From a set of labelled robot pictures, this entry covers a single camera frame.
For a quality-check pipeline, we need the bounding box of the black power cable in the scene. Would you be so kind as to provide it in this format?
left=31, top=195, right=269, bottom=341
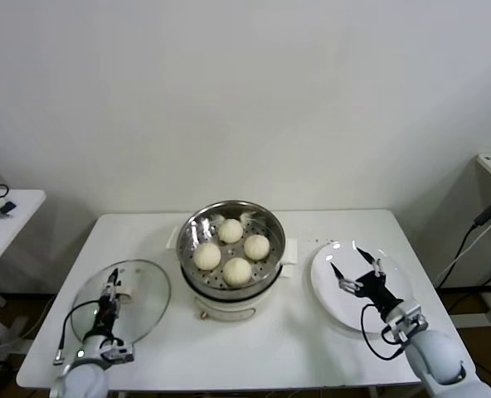
left=434, top=223, right=479, bottom=288

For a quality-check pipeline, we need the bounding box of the round glass pot lid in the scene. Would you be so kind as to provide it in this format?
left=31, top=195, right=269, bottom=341
left=70, top=259, right=172, bottom=346

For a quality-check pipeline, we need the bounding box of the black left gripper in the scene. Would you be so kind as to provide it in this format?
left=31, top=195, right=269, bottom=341
left=90, top=267, right=123, bottom=333

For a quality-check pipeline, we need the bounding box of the white steamed baozi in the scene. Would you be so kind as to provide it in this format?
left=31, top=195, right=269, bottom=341
left=222, top=256, right=254, bottom=288
left=218, top=218, right=244, bottom=244
left=194, top=242, right=222, bottom=270
left=244, top=235, right=270, bottom=261

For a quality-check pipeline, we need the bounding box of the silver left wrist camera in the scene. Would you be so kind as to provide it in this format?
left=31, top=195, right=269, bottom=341
left=102, top=338, right=135, bottom=365

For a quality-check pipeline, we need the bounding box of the white shelf stand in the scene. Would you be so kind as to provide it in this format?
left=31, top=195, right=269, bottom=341
left=448, top=152, right=491, bottom=331

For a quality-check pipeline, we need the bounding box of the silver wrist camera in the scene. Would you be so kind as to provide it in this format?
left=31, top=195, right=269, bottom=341
left=381, top=304, right=428, bottom=343
left=102, top=338, right=135, bottom=365

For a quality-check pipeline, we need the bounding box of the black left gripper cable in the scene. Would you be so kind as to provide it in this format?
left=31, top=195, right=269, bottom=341
left=52, top=300, right=102, bottom=366

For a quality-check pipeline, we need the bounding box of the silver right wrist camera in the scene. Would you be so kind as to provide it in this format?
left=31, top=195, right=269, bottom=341
left=381, top=304, right=428, bottom=343

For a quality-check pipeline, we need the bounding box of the black power adapter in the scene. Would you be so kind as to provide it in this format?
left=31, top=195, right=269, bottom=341
left=472, top=197, right=491, bottom=228

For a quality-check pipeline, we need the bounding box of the white round plate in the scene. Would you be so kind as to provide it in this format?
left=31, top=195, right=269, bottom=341
left=310, top=240, right=416, bottom=335

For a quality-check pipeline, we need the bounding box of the white power cable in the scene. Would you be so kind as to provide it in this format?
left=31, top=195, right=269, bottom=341
left=435, top=206, right=491, bottom=284

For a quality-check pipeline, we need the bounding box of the stainless steel steamer basket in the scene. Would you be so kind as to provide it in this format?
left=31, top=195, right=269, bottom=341
left=168, top=200, right=299, bottom=300

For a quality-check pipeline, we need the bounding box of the white side table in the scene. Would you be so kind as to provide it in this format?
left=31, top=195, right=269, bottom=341
left=0, top=189, right=47, bottom=345

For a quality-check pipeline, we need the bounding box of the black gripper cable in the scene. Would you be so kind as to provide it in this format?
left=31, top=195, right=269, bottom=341
left=52, top=300, right=102, bottom=366
left=359, top=304, right=409, bottom=373

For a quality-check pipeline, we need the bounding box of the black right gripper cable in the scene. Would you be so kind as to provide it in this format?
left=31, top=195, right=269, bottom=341
left=359, top=304, right=409, bottom=373

